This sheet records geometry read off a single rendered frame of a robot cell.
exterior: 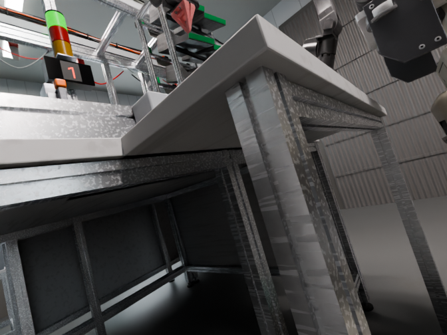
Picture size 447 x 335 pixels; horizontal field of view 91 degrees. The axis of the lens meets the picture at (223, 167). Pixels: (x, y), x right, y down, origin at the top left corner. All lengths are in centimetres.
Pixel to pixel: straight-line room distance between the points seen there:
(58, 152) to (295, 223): 29
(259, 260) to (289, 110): 43
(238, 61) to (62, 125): 33
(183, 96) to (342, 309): 24
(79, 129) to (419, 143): 314
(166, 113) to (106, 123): 22
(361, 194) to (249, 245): 288
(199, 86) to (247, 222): 39
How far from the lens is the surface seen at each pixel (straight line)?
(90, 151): 36
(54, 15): 97
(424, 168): 325
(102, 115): 49
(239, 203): 54
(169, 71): 114
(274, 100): 20
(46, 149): 35
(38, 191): 34
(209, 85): 22
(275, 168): 20
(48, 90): 67
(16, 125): 44
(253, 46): 20
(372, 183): 331
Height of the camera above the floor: 74
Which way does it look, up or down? 5 degrees up
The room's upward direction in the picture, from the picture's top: 16 degrees counter-clockwise
